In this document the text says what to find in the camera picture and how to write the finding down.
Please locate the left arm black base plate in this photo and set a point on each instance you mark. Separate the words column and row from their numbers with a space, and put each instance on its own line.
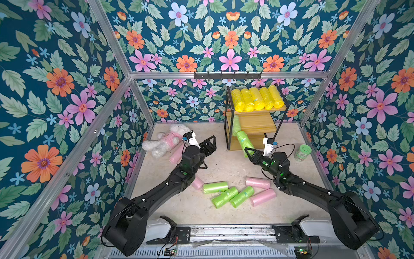
column 161, row 230

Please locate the green trash bag roll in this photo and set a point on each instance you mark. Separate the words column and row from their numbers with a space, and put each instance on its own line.
column 244, row 141
column 215, row 187
column 236, row 126
column 224, row 197
column 241, row 197

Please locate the wooden shelf with black frame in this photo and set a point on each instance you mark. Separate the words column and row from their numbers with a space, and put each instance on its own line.
column 256, row 124

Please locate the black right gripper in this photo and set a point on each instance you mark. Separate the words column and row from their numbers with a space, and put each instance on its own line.
column 259, row 158

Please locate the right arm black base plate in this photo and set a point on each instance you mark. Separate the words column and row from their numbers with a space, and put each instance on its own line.
column 293, row 233

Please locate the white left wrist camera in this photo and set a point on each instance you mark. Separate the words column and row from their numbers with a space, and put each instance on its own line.
column 189, row 139

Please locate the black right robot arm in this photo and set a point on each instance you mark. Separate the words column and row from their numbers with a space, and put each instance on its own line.
column 352, row 223

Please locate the white pink plush toy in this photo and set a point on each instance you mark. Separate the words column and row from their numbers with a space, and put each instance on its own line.
column 166, row 141

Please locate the yellow trash bag roll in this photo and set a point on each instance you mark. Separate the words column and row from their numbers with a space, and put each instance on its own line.
column 268, row 99
column 238, row 100
column 259, row 103
column 277, row 99
column 248, row 100

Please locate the pink trash bag roll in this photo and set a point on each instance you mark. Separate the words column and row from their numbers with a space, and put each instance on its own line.
column 176, row 157
column 258, row 183
column 197, row 184
column 263, row 197

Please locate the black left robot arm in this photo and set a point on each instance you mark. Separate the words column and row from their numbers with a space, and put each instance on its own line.
column 128, row 223

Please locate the black wall hook rail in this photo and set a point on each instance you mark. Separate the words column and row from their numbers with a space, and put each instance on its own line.
column 239, row 76

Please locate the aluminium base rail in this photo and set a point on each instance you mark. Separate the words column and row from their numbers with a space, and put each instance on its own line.
column 247, row 241

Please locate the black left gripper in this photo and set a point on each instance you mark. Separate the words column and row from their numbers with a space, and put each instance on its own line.
column 210, row 148

